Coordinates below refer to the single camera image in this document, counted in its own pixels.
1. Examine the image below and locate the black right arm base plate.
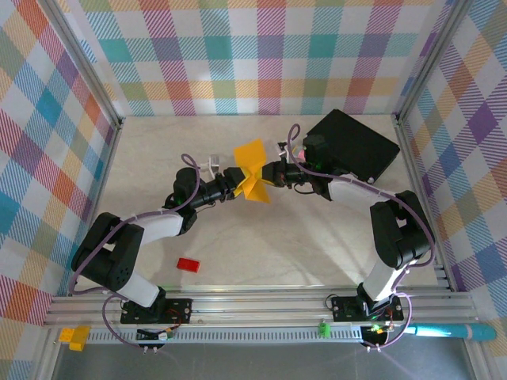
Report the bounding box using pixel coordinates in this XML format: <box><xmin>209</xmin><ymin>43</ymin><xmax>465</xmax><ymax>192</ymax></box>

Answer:
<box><xmin>330</xmin><ymin>294</ymin><xmax>406</xmax><ymax>323</ymax></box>

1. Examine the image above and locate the orange paper sheet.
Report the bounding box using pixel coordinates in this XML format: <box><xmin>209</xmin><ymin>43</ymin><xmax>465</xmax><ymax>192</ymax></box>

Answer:
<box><xmin>232</xmin><ymin>138</ymin><xmax>273</xmax><ymax>205</ymax></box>

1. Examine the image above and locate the teal tube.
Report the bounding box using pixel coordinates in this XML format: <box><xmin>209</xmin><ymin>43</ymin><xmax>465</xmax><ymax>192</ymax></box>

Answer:
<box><xmin>407</xmin><ymin>322</ymin><xmax>497</xmax><ymax>343</ymax></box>

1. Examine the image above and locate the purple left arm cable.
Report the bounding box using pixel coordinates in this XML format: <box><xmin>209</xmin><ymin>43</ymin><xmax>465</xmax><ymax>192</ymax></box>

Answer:
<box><xmin>67</xmin><ymin>153</ymin><xmax>201</xmax><ymax>350</ymax></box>

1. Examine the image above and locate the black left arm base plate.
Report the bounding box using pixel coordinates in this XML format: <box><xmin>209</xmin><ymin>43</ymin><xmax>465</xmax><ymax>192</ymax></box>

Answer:
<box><xmin>120</xmin><ymin>297</ymin><xmax>194</xmax><ymax>325</ymax></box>

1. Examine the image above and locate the black ribbed case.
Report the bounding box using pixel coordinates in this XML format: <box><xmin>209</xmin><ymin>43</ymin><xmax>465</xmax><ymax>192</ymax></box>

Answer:
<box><xmin>307</xmin><ymin>109</ymin><xmax>401</xmax><ymax>185</ymax></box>

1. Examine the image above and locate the slotted cable duct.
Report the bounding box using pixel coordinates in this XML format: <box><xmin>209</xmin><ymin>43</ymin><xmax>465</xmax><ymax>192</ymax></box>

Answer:
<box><xmin>85</xmin><ymin>326</ymin><xmax>366</xmax><ymax>344</ymax></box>

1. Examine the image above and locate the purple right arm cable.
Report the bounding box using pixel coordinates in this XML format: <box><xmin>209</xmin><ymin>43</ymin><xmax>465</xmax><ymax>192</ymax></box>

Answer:
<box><xmin>287</xmin><ymin>123</ymin><xmax>436</xmax><ymax>350</ymax></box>

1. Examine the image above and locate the yellow toy brick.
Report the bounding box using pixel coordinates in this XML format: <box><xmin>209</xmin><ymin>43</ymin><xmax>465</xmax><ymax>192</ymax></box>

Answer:
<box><xmin>59</xmin><ymin>325</ymin><xmax>92</xmax><ymax>352</ymax></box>

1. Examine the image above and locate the aluminium side rail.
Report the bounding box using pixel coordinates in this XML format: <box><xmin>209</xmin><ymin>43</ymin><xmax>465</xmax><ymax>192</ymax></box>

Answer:
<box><xmin>67</xmin><ymin>118</ymin><xmax>124</xmax><ymax>297</ymax></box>
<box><xmin>394</xmin><ymin>114</ymin><xmax>455</xmax><ymax>292</ymax></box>

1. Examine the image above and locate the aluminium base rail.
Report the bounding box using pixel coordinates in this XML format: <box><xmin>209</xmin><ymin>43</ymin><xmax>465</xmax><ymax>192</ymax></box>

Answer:
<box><xmin>42</xmin><ymin>290</ymin><xmax>478</xmax><ymax>328</ymax></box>

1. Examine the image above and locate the aluminium frame post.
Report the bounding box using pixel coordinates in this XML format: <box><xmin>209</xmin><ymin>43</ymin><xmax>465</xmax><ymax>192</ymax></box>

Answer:
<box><xmin>38</xmin><ymin>0</ymin><xmax>124</xmax><ymax>130</ymax></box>
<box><xmin>391</xmin><ymin>0</ymin><xmax>475</xmax><ymax>126</ymax></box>

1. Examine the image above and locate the red block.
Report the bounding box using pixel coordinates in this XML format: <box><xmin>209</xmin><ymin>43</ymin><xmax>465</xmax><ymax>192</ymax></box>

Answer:
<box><xmin>176</xmin><ymin>257</ymin><xmax>202</xmax><ymax>274</ymax></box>

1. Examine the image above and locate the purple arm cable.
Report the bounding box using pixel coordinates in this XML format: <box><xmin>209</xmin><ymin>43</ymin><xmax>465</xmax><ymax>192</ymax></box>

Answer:
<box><xmin>67</xmin><ymin>153</ymin><xmax>201</xmax><ymax>350</ymax></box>
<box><xmin>287</xmin><ymin>123</ymin><xmax>436</xmax><ymax>350</ymax></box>

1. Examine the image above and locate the small wired connector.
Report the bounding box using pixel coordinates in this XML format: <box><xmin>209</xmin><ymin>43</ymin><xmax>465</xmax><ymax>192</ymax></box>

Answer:
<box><xmin>364</xmin><ymin>322</ymin><xmax>395</xmax><ymax>337</ymax></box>
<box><xmin>135</xmin><ymin>325</ymin><xmax>179</xmax><ymax>342</ymax></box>

